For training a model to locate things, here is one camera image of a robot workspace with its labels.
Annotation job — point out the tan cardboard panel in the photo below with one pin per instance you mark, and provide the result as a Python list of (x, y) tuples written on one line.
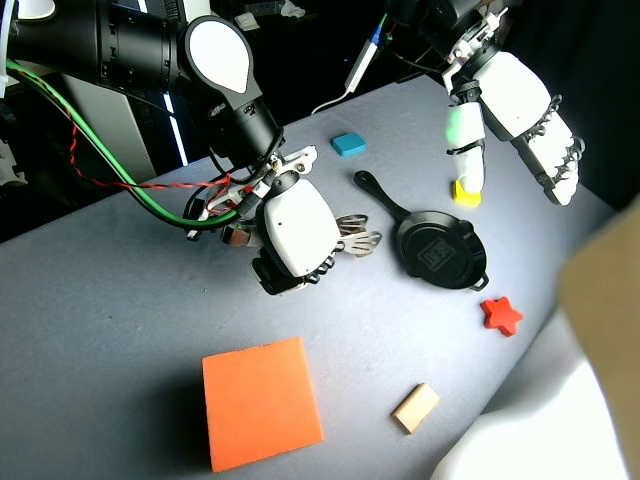
[(610, 325)]

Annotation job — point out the white robot body column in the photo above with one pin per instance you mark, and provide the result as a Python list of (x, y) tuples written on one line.
[(110, 130)]

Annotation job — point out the blue rounded block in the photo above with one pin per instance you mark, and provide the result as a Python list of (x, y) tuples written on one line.
[(348, 144)]

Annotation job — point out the black cast iron skillet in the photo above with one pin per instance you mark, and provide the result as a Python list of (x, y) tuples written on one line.
[(440, 250)]

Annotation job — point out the small white packet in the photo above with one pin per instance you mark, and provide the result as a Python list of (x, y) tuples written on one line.
[(246, 22)]

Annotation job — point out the yellow rounded block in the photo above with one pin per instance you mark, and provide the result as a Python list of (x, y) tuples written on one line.
[(467, 200)]

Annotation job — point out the red star block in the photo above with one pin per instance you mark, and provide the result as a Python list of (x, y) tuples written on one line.
[(501, 315)]

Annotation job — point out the orange square foam block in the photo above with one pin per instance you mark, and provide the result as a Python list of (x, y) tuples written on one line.
[(260, 405)]

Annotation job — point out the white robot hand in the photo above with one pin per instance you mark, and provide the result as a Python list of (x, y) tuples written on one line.
[(297, 225), (515, 95)]

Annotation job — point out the white crumpled cloth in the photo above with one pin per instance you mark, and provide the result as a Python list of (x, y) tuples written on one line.
[(292, 7)]

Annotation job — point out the wooden rectangular block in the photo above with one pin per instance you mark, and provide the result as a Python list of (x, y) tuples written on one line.
[(416, 407)]

